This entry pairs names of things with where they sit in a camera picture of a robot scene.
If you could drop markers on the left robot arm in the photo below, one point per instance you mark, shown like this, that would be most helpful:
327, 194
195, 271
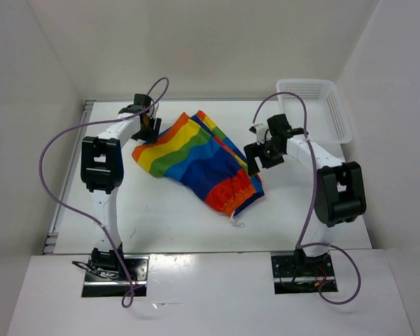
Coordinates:
102, 171

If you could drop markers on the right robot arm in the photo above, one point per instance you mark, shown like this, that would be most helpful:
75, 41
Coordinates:
338, 194

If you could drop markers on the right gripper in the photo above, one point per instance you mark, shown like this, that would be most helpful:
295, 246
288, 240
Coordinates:
253, 150

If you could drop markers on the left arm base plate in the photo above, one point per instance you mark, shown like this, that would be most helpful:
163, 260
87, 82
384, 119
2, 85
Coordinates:
101, 283

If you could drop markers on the white plastic basket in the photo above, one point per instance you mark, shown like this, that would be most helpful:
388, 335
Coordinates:
327, 121

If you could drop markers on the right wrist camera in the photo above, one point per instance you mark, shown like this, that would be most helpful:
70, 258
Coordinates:
262, 133

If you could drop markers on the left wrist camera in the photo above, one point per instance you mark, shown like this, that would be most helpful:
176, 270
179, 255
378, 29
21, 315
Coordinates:
150, 118

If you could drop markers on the rainbow striped shorts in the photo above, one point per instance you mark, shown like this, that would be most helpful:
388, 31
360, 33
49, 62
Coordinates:
195, 152

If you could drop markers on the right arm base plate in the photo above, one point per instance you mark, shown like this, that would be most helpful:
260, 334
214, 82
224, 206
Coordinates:
289, 278

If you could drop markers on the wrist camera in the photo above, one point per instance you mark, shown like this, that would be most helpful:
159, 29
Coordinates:
150, 118
262, 133

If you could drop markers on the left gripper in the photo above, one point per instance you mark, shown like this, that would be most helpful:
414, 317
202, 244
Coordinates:
151, 138

